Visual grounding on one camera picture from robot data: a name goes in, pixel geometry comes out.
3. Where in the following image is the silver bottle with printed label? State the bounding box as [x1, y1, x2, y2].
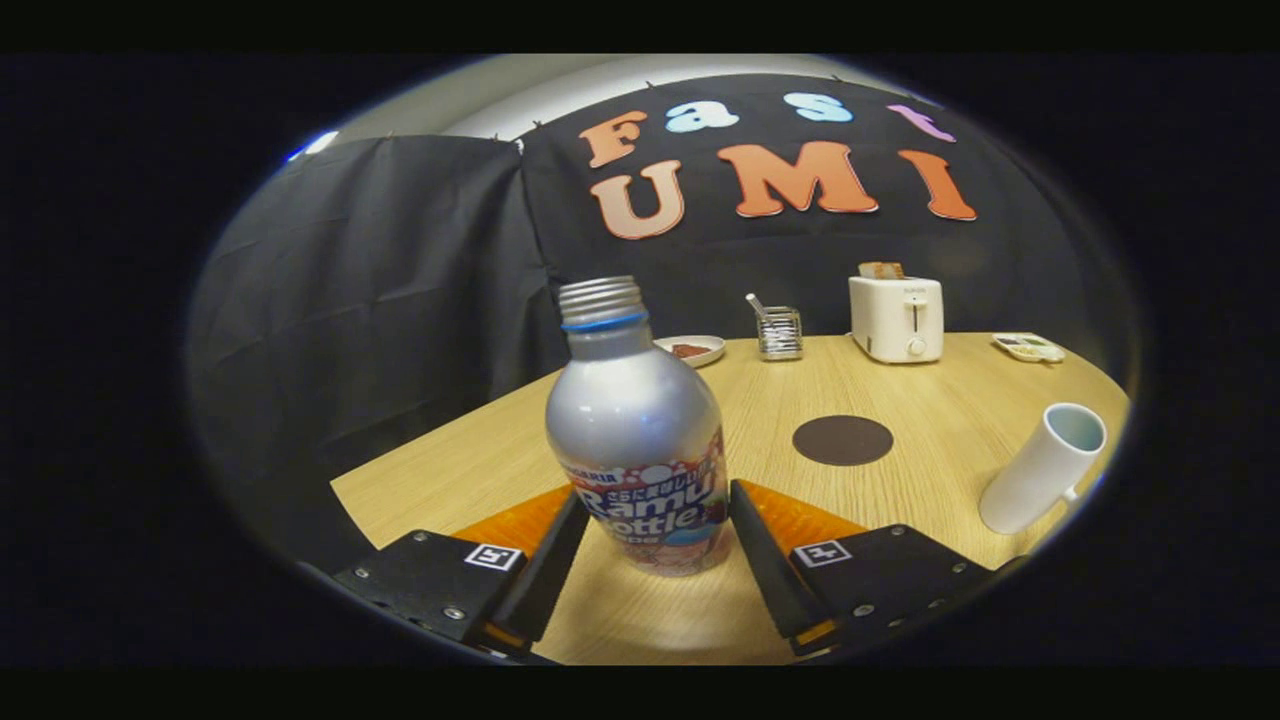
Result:
[545, 275, 733, 578]

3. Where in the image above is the white cup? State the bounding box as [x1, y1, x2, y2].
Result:
[978, 402, 1109, 536]

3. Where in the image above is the small white plate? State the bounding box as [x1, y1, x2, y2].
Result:
[653, 335, 727, 369]

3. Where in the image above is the narrow ceiling tube light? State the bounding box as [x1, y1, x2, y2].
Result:
[288, 128, 341, 163]

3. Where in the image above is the clear glass utensil holder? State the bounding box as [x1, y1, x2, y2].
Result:
[757, 306, 804, 362]

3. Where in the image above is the black backdrop cloth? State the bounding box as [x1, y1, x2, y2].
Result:
[185, 72, 1141, 581]

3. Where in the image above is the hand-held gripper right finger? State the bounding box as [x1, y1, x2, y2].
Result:
[728, 478, 1031, 658]

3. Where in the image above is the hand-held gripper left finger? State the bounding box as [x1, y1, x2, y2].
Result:
[332, 485, 593, 661]

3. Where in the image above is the small white tray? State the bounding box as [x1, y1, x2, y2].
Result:
[991, 332, 1067, 364]

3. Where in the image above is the wooden table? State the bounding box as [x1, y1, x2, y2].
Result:
[330, 332, 1133, 666]

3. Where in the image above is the round brown coaster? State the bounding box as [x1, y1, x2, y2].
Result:
[792, 414, 895, 468]

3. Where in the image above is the white toaster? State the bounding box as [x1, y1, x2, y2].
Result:
[848, 275, 945, 365]

